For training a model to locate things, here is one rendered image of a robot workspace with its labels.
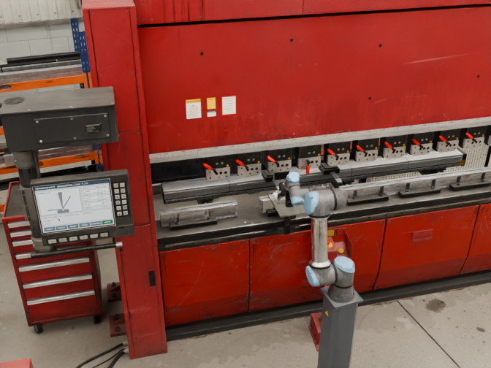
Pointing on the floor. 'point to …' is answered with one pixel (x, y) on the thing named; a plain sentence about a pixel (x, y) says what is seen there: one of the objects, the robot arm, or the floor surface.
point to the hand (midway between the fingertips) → (283, 199)
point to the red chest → (51, 273)
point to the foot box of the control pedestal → (315, 328)
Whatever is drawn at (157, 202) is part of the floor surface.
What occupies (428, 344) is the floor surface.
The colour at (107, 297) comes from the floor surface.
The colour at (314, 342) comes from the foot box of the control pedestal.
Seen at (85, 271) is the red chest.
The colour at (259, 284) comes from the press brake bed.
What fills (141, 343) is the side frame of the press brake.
